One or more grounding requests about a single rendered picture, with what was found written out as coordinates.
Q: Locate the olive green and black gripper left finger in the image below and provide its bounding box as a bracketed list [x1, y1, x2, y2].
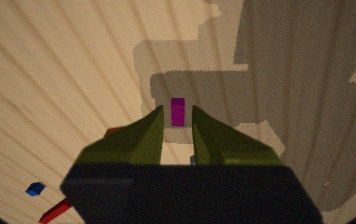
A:
[72, 105, 164, 166]

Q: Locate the small blue block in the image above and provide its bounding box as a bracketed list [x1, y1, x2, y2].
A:
[25, 182, 45, 196]

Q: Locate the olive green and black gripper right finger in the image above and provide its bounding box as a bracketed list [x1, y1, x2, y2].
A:
[192, 105, 283, 165]

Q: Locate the magenta rod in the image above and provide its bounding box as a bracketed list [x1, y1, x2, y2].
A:
[171, 98, 185, 126]

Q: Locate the red rod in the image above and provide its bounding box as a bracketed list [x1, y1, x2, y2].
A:
[39, 198, 72, 224]

